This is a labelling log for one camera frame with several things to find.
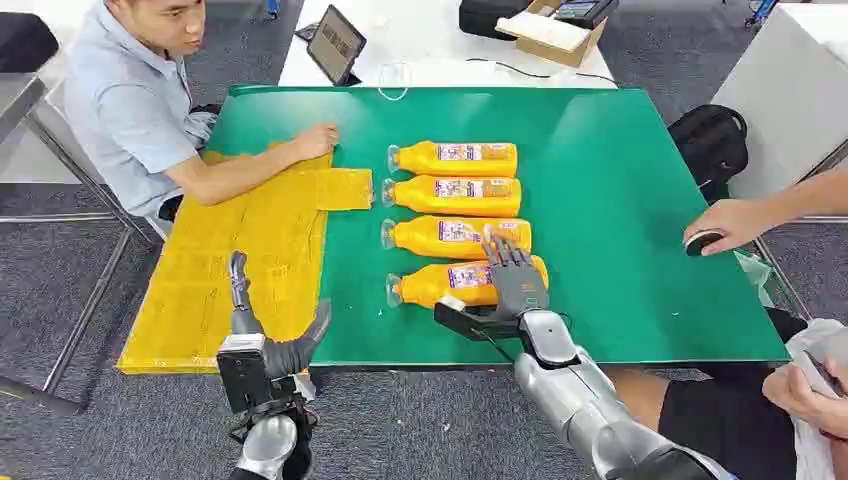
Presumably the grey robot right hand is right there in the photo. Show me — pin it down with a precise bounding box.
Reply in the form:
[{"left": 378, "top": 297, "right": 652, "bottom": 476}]
[{"left": 481, "top": 234, "right": 552, "bottom": 321}]

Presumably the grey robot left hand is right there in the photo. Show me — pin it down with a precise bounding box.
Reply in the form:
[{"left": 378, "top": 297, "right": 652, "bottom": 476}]
[{"left": 227, "top": 250, "right": 333, "bottom": 381}]

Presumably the orange drink bottle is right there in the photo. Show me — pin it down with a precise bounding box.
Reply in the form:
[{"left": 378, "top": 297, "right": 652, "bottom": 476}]
[
  {"left": 381, "top": 174, "right": 523, "bottom": 219},
  {"left": 385, "top": 255, "right": 550, "bottom": 310},
  {"left": 387, "top": 140, "right": 519, "bottom": 179},
  {"left": 380, "top": 215, "right": 533, "bottom": 261}
]

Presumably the yellow sheet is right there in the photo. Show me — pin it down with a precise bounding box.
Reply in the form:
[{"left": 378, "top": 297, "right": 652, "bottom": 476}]
[{"left": 115, "top": 142, "right": 376, "bottom": 377}]

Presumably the green table mat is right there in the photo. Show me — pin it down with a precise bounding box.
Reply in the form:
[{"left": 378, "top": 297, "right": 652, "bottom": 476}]
[{"left": 205, "top": 84, "right": 791, "bottom": 368}]

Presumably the black round object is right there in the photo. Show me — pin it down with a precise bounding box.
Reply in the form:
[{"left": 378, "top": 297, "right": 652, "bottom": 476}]
[{"left": 684, "top": 229, "right": 728, "bottom": 258}]

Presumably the person's hand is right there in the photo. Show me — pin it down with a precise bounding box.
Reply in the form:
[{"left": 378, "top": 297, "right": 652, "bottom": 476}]
[{"left": 682, "top": 198, "right": 786, "bottom": 258}]

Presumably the black backpack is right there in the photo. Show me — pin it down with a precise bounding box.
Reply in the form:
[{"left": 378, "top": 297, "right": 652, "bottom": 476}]
[{"left": 667, "top": 103, "right": 751, "bottom": 204}]

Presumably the cardboard box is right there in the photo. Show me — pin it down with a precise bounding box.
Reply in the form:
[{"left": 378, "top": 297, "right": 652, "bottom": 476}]
[{"left": 494, "top": 0, "right": 608, "bottom": 69}]

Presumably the clear plastic bag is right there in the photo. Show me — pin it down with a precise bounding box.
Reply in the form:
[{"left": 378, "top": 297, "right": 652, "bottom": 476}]
[{"left": 733, "top": 248, "right": 793, "bottom": 316}]

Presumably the person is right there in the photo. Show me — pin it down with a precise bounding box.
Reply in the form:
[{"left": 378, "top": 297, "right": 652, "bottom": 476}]
[
  {"left": 62, "top": 0, "right": 340, "bottom": 223},
  {"left": 606, "top": 307, "right": 848, "bottom": 480}
]

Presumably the white table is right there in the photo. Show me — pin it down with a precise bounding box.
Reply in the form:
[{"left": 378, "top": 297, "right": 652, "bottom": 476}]
[{"left": 278, "top": 0, "right": 619, "bottom": 89}]

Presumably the black bag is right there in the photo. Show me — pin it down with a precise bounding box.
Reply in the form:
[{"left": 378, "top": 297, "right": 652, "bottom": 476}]
[{"left": 458, "top": 0, "right": 533, "bottom": 42}]

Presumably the black device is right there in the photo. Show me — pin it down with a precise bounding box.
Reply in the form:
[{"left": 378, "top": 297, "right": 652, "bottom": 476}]
[{"left": 553, "top": 0, "right": 621, "bottom": 31}]

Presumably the black tablet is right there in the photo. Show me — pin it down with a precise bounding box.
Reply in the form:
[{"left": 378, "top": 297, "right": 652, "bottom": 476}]
[{"left": 306, "top": 4, "right": 368, "bottom": 87}]

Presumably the white cabinet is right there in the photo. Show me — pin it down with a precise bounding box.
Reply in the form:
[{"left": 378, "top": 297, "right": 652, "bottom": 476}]
[{"left": 710, "top": 2, "right": 848, "bottom": 201}]

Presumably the white plastic bag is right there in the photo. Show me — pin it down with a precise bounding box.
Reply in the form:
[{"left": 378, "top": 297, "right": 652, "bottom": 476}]
[{"left": 784, "top": 317, "right": 848, "bottom": 480}]

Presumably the grey metal table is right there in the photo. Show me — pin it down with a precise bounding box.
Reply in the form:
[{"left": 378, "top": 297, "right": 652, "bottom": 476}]
[{"left": 0, "top": 72, "right": 162, "bottom": 419}]

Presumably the black seat cushion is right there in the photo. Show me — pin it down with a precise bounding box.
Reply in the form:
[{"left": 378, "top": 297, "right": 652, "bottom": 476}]
[{"left": 0, "top": 12, "right": 61, "bottom": 75}]

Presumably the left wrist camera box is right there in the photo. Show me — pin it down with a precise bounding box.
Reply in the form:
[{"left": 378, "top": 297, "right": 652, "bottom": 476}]
[{"left": 216, "top": 333, "right": 268, "bottom": 416}]

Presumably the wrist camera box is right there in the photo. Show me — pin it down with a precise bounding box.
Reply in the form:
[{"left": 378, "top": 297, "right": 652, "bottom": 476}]
[
  {"left": 433, "top": 296, "right": 525, "bottom": 344},
  {"left": 216, "top": 333, "right": 268, "bottom": 416}
]

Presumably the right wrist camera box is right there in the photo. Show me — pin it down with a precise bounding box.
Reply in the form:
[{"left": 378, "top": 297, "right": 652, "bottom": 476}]
[{"left": 433, "top": 296, "right": 525, "bottom": 344}]

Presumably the black cable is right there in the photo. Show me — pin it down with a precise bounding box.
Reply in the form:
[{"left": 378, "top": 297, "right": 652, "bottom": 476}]
[{"left": 464, "top": 57, "right": 619, "bottom": 87}]

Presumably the white cable loop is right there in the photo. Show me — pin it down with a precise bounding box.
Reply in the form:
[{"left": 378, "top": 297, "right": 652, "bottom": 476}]
[{"left": 376, "top": 62, "right": 413, "bottom": 103}]

